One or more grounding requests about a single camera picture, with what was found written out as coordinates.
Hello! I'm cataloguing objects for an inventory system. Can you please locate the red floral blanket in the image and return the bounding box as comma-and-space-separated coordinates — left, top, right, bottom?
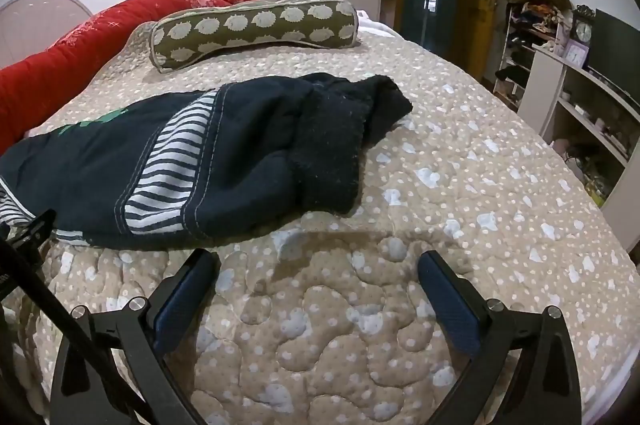
0, 0, 250, 151

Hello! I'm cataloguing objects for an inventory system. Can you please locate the beige dotted quilted bedspread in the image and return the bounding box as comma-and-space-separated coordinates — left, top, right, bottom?
42, 24, 639, 424

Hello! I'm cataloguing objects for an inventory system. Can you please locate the pink arched headboard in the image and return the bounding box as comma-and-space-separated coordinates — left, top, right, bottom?
0, 0, 92, 68

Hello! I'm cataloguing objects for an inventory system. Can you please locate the white open shelving unit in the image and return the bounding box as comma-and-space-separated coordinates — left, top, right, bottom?
494, 4, 639, 251

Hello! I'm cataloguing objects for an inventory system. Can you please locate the purple square alarm clock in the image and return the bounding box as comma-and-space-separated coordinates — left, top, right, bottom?
563, 39, 589, 68

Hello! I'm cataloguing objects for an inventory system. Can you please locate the black flat television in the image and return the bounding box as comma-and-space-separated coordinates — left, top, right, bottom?
588, 10, 640, 102

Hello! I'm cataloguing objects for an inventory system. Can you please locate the black round desk clock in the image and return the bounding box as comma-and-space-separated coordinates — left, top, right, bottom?
570, 18, 593, 47

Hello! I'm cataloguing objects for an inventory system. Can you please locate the pile of clothes on shelf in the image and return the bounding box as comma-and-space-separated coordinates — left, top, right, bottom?
506, 0, 573, 36

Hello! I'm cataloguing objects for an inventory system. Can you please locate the olive hedgehog pattern bolster pillow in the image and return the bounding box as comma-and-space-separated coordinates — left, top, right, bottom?
150, 0, 359, 73

